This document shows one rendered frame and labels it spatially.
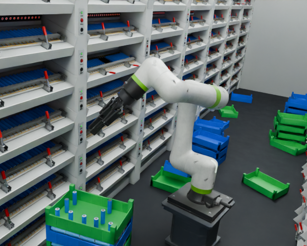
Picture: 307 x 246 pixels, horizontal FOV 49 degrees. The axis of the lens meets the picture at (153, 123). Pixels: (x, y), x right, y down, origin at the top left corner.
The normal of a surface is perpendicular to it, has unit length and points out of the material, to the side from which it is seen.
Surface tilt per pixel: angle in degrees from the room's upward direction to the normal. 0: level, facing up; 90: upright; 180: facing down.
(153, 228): 0
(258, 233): 0
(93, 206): 0
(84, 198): 90
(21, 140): 19
